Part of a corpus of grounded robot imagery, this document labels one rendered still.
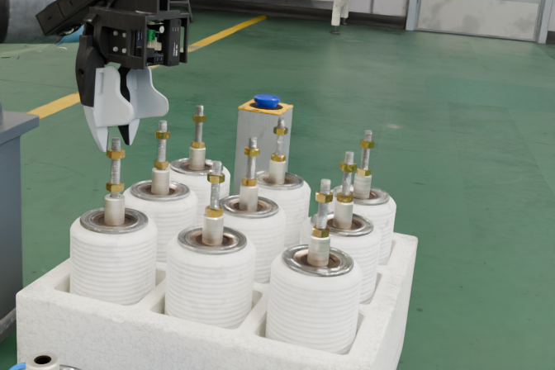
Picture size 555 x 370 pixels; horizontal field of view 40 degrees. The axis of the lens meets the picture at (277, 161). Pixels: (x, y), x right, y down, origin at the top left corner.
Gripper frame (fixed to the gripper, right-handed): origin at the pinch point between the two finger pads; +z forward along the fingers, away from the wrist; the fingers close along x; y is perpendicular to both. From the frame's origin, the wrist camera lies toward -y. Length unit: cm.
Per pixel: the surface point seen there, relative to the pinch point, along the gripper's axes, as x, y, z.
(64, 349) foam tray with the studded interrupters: -7.9, 1.1, 22.4
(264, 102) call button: 38.8, -3.8, 2.7
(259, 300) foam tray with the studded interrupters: 6.4, 16.6, 17.1
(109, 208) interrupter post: -1.1, 1.0, 8.0
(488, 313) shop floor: 58, 31, 35
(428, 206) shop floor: 103, 5, 35
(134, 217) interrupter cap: 1.9, 1.9, 9.7
